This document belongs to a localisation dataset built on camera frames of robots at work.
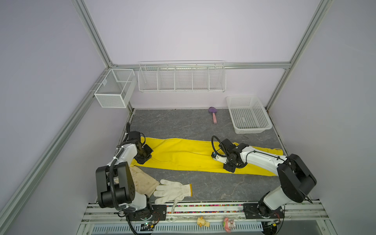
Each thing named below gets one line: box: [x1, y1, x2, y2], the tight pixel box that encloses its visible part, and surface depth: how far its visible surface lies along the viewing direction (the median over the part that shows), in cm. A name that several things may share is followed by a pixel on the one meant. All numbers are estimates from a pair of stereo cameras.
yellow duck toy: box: [196, 216, 211, 228], surface depth 70 cm
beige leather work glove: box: [129, 165, 161, 198], surface depth 86 cm
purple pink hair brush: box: [208, 106, 218, 124], surface depth 118 cm
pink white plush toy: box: [223, 217, 236, 234], surface depth 69 cm
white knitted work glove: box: [153, 179, 193, 214], surface depth 82 cm
